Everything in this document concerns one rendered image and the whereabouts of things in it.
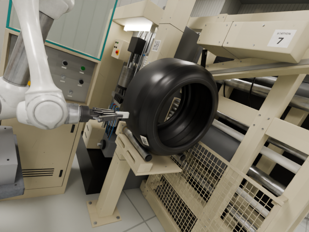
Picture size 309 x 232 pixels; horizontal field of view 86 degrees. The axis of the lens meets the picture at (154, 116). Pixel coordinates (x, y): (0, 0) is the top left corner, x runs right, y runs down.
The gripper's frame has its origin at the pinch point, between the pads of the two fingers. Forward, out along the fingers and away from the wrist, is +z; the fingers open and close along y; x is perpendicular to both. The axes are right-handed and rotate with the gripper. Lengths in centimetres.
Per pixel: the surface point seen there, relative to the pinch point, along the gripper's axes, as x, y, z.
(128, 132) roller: 20.0, 16.7, 14.5
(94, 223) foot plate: 109, 21, 5
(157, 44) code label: -38, 32, 30
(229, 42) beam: -50, -1, 58
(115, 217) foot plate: 112, 22, 24
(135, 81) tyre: -16.5, 7.8, 7.6
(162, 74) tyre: -24.5, -6.1, 13.5
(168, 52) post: -36, 27, 37
